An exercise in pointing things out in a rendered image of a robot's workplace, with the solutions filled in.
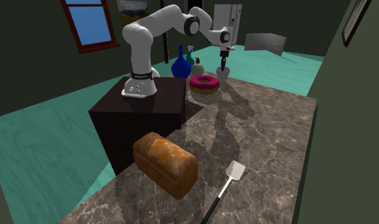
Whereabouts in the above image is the white cup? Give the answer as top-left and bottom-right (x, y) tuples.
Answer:
(216, 66), (231, 83)

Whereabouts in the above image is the grey soap dispenser bottle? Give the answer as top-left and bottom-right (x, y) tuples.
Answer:
(191, 57), (205, 76)

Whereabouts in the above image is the pink frosted donut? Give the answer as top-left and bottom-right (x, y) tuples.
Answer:
(189, 74), (221, 95)

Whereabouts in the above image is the teal spray bottle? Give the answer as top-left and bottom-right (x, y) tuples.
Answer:
(185, 45), (195, 67)

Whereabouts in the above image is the grey refrigerator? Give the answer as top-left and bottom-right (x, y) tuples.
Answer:
(213, 3), (243, 46)

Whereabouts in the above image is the blue vase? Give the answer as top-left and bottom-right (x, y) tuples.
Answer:
(171, 44), (192, 79)

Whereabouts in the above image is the dark robot stand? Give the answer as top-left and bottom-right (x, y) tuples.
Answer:
(88, 76), (187, 176)

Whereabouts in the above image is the brown bread loaf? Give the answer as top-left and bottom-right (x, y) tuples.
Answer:
(132, 131), (199, 200)

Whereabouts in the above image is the red framed window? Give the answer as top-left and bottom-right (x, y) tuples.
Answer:
(60, 0), (120, 55)

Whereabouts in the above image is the wall picture landscape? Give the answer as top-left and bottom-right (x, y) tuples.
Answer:
(116, 0), (151, 29)

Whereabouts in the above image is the metal spatula with black handle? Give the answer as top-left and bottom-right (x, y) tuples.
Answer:
(200, 160), (246, 224)

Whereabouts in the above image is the dark framed wall picture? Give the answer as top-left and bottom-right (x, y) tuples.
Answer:
(341, 0), (373, 48)

